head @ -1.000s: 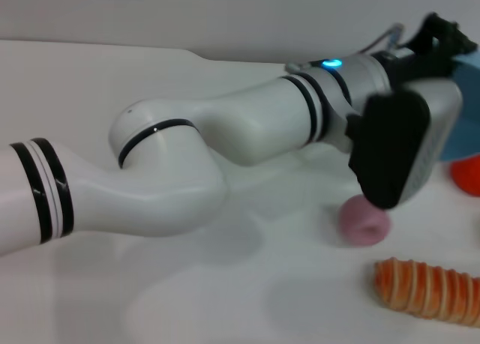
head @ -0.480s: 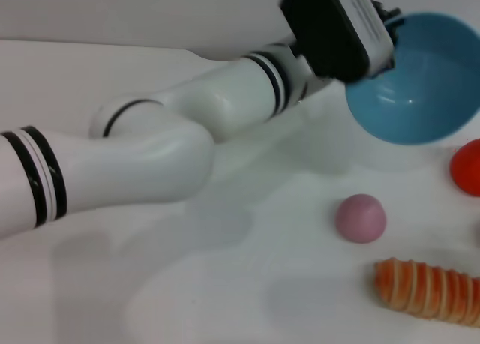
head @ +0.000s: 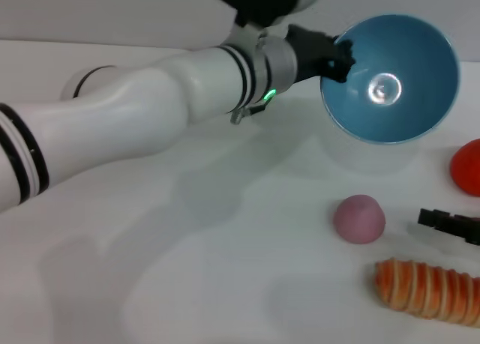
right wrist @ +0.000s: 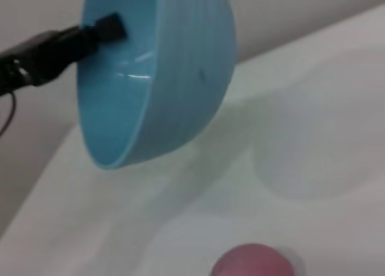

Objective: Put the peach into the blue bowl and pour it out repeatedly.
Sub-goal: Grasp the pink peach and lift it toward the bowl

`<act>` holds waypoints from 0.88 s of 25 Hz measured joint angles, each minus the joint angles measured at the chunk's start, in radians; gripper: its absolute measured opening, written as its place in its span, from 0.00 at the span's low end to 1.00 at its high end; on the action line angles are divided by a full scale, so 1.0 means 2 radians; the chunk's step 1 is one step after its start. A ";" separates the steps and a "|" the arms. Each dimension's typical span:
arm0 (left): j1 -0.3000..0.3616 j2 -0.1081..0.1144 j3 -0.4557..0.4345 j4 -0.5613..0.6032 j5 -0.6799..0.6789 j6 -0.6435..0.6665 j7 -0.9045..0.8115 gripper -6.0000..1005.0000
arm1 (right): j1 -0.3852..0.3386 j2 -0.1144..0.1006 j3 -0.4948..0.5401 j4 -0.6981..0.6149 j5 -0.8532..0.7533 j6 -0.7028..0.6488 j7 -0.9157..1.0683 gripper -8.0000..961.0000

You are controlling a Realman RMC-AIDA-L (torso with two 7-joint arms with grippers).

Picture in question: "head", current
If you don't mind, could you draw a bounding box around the orange striped toy bread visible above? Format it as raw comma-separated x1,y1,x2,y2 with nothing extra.
374,258,480,327

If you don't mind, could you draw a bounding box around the black wrist cable with plugs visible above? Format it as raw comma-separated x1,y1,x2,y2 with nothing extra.
229,96,272,126

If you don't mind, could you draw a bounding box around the red toy fruit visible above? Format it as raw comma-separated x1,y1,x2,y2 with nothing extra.
449,138,480,197

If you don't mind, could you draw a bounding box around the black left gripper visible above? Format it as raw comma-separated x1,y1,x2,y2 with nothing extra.
286,24,357,84

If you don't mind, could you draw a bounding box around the blue bowl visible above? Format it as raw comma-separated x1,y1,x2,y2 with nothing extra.
319,13,462,146

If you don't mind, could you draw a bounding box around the pink toy peach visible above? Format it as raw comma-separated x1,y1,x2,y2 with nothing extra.
332,193,387,245

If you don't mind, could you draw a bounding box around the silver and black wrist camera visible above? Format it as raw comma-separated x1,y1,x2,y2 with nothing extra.
212,0,320,28

